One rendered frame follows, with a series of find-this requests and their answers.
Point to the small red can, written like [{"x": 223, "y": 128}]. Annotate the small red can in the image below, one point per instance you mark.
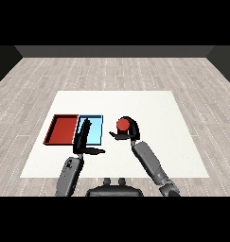
[{"x": 122, "y": 125}]

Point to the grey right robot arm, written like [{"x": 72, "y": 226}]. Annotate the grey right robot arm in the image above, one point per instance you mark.
[{"x": 152, "y": 167}]

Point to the red shallow open box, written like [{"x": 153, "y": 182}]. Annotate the red shallow open box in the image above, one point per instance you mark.
[{"x": 61, "y": 129}]

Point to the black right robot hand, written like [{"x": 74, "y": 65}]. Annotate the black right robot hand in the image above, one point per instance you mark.
[{"x": 132, "y": 129}]

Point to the light blue shallow open box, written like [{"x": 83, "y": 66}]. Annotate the light blue shallow open box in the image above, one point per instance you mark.
[{"x": 96, "y": 130}]

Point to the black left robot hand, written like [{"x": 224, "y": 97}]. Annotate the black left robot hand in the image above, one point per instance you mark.
[{"x": 82, "y": 138}]

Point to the dark grey robot body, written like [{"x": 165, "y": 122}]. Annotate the dark grey robot body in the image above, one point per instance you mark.
[{"x": 114, "y": 190}]

